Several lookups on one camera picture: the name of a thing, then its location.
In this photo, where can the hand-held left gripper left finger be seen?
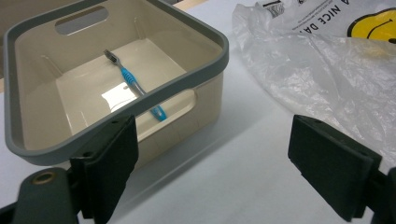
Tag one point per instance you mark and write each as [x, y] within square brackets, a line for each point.
[109, 161]

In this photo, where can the clear plastic bag smiley print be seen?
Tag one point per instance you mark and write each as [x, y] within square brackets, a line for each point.
[311, 68]

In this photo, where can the beige basket with grey rim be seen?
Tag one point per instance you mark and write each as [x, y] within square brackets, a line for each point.
[37, 124]

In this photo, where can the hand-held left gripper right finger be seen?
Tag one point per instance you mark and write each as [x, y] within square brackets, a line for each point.
[330, 168]

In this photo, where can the blue toothbrush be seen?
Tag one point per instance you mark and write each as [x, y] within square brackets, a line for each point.
[128, 76]

